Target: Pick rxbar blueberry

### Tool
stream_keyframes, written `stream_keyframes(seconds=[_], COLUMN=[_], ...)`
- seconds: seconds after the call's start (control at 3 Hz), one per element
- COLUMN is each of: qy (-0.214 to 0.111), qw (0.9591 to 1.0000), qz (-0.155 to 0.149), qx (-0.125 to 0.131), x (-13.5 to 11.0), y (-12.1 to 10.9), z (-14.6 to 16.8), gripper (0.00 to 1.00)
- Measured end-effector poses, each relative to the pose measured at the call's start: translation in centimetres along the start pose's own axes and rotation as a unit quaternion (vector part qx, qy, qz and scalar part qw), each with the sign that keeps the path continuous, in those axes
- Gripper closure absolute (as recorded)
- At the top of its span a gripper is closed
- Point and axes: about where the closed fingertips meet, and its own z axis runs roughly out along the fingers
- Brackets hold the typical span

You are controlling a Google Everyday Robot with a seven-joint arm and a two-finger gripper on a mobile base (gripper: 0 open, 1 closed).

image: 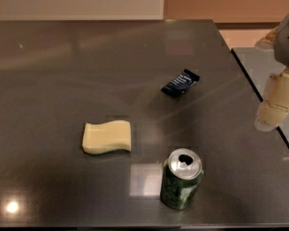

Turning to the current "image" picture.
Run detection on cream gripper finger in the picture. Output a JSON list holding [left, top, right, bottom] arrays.
[[254, 68, 289, 132], [254, 27, 277, 49]]

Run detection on dark blue rxbar wrapper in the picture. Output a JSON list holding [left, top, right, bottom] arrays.
[[161, 68, 200, 97]]

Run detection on grey side table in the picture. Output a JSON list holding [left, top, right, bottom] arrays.
[[231, 47, 289, 147]]

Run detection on green soda can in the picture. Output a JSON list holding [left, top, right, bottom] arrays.
[[160, 148, 203, 210]]

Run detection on yellow wavy sponge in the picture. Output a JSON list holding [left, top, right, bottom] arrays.
[[82, 120, 131, 155]]

